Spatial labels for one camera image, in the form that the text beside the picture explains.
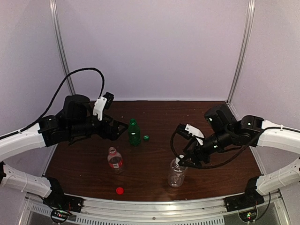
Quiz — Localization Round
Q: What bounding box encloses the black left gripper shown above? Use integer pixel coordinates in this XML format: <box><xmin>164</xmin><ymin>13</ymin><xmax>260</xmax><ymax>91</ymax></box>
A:
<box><xmin>68</xmin><ymin>113</ymin><xmax>128</xmax><ymax>140</ymax></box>

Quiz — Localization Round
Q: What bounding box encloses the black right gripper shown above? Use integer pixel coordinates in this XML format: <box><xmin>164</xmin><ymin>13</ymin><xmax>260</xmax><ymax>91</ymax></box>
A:
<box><xmin>178</xmin><ymin>127</ymin><xmax>234</xmax><ymax>170</ymax></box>

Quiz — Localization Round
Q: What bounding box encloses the green plastic bottle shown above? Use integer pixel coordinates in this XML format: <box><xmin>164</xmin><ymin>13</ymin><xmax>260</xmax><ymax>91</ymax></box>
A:
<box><xmin>128</xmin><ymin>119</ymin><xmax>141</xmax><ymax>146</ymax></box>

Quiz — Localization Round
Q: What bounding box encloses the green bottle cap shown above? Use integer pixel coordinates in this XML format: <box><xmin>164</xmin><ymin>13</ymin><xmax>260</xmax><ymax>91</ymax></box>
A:
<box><xmin>143</xmin><ymin>135</ymin><xmax>150</xmax><ymax>141</ymax></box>

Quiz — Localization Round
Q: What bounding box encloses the clear bottle white cap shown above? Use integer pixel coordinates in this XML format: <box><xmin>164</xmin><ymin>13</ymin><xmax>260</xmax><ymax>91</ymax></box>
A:
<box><xmin>167</xmin><ymin>157</ymin><xmax>188</xmax><ymax>188</ymax></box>

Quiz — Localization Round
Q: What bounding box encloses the clear bottle red label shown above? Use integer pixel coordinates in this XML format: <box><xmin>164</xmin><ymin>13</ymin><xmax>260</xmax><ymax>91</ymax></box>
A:
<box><xmin>107</xmin><ymin>147</ymin><xmax>124</xmax><ymax>174</ymax></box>

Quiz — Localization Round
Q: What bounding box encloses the red bottle cap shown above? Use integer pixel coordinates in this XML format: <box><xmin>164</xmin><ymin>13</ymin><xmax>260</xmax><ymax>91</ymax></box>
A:
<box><xmin>116</xmin><ymin>187</ymin><xmax>124</xmax><ymax>195</ymax></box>

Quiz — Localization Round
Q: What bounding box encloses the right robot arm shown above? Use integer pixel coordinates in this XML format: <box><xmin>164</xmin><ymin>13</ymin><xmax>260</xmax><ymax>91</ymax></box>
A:
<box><xmin>171</xmin><ymin>104</ymin><xmax>300</xmax><ymax>207</ymax></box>

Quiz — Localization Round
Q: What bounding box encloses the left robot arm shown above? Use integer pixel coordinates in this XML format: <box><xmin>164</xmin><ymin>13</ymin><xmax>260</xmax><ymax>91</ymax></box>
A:
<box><xmin>0</xmin><ymin>92</ymin><xmax>128</xmax><ymax>208</ymax></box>

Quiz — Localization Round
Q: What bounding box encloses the right circuit board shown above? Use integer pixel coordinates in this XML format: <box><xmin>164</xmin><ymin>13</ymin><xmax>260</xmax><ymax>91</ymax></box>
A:
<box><xmin>239</xmin><ymin>209</ymin><xmax>258</xmax><ymax>223</ymax></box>

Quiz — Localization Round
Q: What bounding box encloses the circuit board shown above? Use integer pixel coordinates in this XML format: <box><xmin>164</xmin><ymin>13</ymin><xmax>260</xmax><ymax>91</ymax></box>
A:
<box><xmin>239</xmin><ymin>209</ymin><xmax>258</xmax><ymax>223</ymax></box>
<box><xmin>50</xmin><ymin>209</ymin><xmax>72</xmax><ymax>223</ymax></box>

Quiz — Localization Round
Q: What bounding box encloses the left circuit board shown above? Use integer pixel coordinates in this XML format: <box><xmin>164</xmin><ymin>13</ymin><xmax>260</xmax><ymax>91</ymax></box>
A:
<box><xmin>50</xmin><ymin>209</ymin><xmax>72</xmax><ymax>223</ymax></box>

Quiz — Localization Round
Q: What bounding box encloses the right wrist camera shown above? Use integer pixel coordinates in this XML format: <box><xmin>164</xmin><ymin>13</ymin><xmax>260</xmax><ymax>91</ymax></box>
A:
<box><xmin>176</xmin><ymin>124</ymin><xmax>205</xmax><ymax>145</ymax></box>

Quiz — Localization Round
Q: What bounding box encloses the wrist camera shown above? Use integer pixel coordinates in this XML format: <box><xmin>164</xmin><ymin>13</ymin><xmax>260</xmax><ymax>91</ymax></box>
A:
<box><xmin>176</xmin><ymin>124</ymin><xmax>205</xmax><ymax>145</ymax></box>
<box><xmin>92</xmin><ymin>92</ymin><xmax>114</xmax><ymax>121</ymax></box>

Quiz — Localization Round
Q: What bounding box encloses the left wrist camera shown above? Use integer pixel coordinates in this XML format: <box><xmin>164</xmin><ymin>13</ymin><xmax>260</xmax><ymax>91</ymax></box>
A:
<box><xmin>92</xmin><ymin>92</ymin><xmax>114</xmax><ymax>121</ymax></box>

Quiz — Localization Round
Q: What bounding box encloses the front aluminium frame rail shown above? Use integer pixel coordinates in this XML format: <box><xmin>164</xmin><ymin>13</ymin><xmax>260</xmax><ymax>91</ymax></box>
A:
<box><xmin>17</xmin><ymin>191</ymin><xmax>291</xmax><ymax>225</ymax></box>

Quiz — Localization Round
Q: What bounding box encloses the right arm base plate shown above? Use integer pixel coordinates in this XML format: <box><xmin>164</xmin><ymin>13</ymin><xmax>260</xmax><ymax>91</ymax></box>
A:
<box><xmin>224</xmin><ymin>193</ymin><xmax>264</xmax><ymax>212</ymax></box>

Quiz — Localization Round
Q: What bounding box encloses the left black sleeved cable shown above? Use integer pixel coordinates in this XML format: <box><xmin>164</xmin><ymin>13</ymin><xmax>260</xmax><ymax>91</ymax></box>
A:
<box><xmin>0</xmin><ymin>67</ymin><xmax>105</xmax><ymax>139</ymax></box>

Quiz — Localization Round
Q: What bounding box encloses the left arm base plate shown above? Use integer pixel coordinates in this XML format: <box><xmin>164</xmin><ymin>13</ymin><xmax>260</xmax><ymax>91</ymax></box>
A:
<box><xmin>42</xmin><ymin>194</ymin><xmax>83</xmax><ymax>213</ymax></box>

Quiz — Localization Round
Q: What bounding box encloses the left rear aluminium post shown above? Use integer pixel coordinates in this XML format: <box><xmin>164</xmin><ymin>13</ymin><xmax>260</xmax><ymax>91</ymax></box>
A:
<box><xmin>49</xmin><ymin>0</ymin><xmax>76</xmax><ymax>96</ymax></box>

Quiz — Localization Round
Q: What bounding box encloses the aluminium post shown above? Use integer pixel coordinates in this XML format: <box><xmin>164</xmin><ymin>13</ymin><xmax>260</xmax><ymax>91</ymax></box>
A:
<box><xmin>226</xmin><ymin>0</ymin><xmax>255</xmax><ymax>105</ymax></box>
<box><xmin>49</xmin><ymin>0</ymin><xmax>76</xmax><ymax>96</ymax></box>

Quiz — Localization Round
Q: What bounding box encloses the right rear aluminium post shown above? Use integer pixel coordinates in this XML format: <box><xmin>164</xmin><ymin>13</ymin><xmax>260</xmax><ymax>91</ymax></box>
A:
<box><xmin>226</xmin><ymin>0</ymin><xmax>255</xmax><ymax>105</ymax></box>

